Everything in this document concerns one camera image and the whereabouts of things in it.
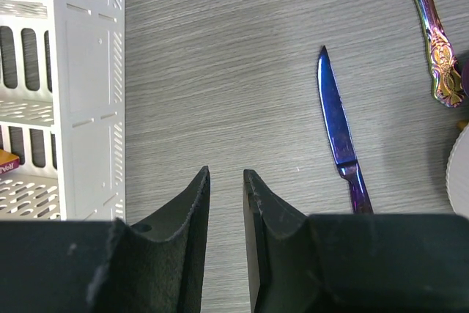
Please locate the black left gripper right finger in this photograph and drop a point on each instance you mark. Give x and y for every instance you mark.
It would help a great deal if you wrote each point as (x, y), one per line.
(351, 263)

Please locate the blue metallic knife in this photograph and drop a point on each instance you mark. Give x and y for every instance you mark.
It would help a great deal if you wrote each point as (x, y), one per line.
(339, 137)

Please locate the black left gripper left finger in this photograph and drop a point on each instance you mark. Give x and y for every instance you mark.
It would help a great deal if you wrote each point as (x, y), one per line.
(155, 265)

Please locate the white round divided container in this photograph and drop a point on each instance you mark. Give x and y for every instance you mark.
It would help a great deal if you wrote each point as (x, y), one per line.
(457, 182)

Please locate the white plastic file organizer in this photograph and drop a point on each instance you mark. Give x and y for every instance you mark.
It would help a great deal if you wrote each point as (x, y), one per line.
(63, 109)

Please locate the gold spoon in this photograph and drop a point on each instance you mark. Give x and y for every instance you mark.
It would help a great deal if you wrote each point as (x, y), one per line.
(462, 124)

